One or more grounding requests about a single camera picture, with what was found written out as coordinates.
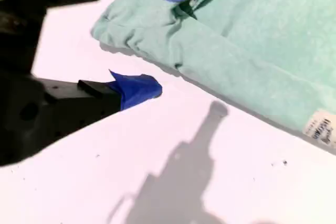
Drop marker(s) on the pale green T-shirt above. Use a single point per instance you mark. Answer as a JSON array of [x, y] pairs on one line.
[[262, 51]]

